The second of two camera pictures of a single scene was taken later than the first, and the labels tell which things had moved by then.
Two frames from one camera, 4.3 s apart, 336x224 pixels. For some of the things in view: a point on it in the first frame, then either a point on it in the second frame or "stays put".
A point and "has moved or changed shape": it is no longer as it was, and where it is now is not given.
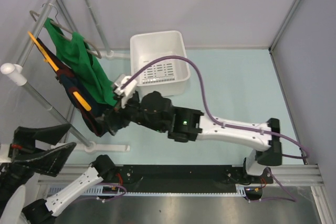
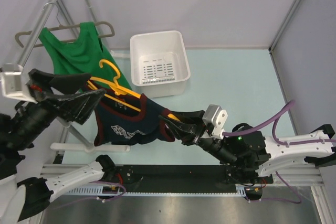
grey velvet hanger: x=88 y=47 -> x=17 y=37
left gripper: x=50 y=160 -> x=78 y=106
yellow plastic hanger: x=47 y=59 -> x=116 y=93
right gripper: x=111 y=117 -> x=186 y=132
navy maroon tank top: x=91 y=112 has moved or changed shape
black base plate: x=185 y=179 stays put
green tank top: x=74 y=51 has moved or changed shape
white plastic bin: x=169 y=76 stays put
